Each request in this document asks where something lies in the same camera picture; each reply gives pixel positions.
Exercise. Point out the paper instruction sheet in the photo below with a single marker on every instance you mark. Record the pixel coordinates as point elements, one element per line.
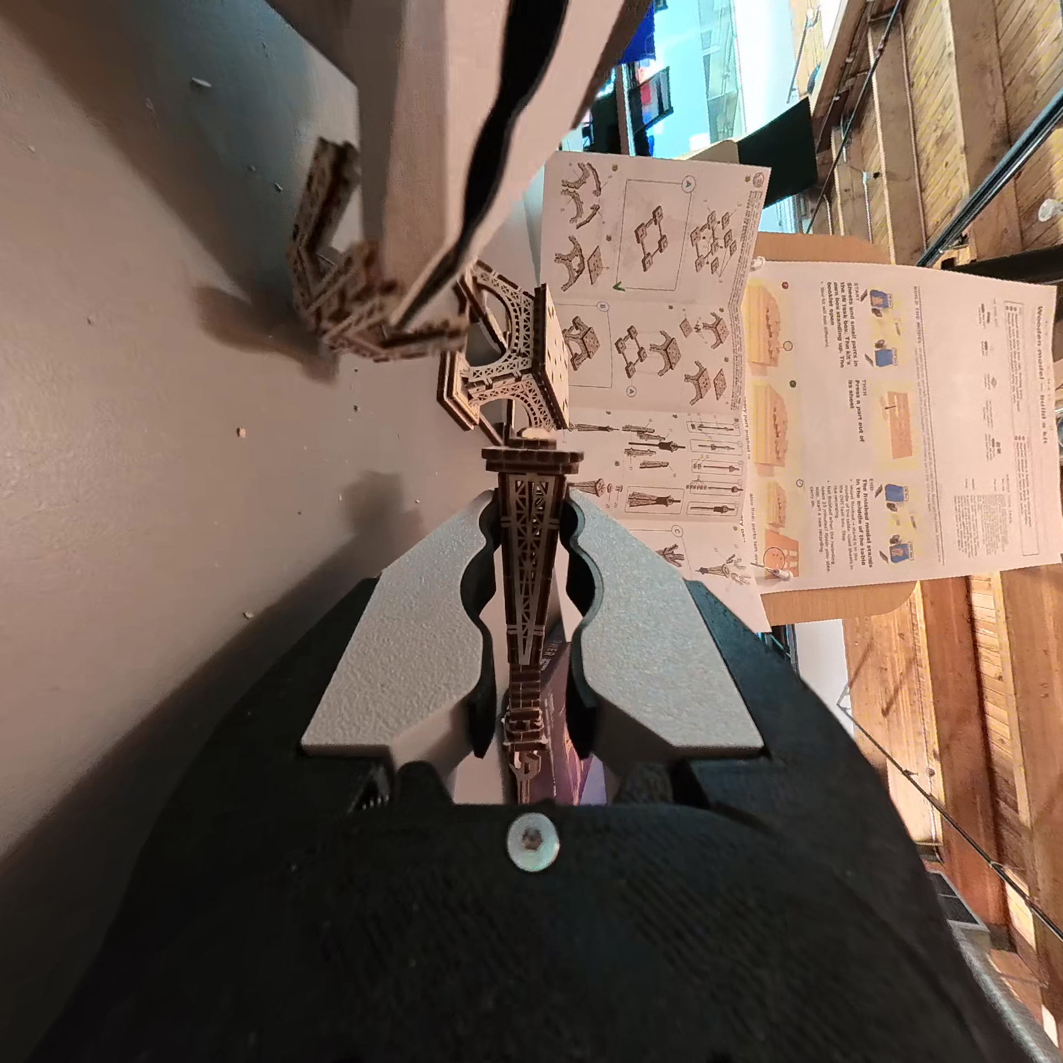
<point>830,602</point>

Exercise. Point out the silver air duct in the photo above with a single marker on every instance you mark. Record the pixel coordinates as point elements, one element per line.
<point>1021,1013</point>

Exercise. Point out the wooden tower base section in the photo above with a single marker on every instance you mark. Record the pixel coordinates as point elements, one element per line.
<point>506,365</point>

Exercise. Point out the wooden tower spire section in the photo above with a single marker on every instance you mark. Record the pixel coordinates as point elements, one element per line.
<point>527,540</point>

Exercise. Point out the black ceiling pipe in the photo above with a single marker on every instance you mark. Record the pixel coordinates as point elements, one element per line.
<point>992,184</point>

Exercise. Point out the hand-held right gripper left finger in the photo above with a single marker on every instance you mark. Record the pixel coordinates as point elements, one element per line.
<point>399,656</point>

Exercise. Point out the black chair backrest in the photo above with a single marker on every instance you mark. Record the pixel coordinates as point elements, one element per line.
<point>781,158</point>

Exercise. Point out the small pale wax stick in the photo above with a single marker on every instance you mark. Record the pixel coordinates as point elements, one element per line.
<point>536,433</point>

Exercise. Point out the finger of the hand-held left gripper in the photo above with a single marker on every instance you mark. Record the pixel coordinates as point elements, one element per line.
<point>581,83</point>
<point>432,124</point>

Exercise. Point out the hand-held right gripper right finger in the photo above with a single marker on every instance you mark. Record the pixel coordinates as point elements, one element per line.
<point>664,664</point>

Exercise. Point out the colour printed instruction sheet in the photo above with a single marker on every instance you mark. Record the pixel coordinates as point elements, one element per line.
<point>913,432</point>

